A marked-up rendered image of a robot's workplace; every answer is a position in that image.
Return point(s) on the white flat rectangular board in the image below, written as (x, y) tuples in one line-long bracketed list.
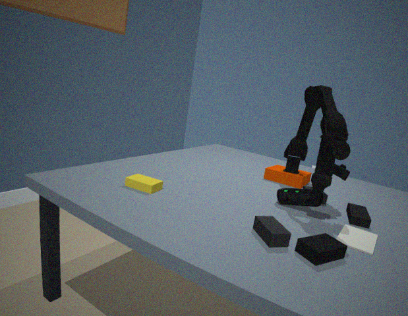
[(358, 239)]

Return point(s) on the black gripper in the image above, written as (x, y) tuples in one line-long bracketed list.
[(321, 178)]

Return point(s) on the yellow rectangular block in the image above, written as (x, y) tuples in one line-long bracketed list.
[(144, 183)]

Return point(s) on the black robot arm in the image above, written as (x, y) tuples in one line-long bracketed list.
[(333, 125)]

